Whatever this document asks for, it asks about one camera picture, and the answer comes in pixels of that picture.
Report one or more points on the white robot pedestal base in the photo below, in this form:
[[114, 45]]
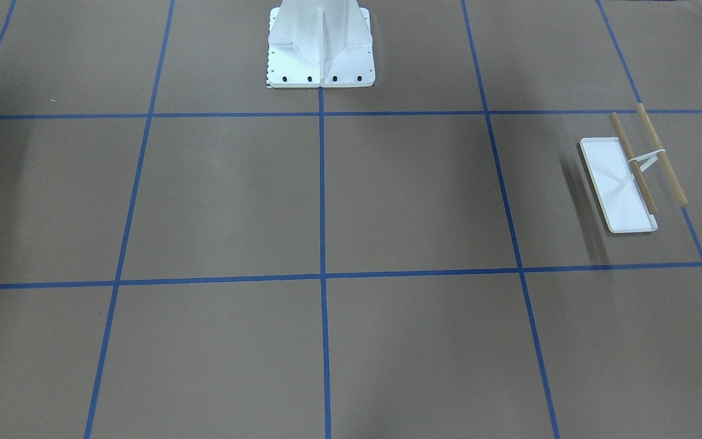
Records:
[[315, 44]]

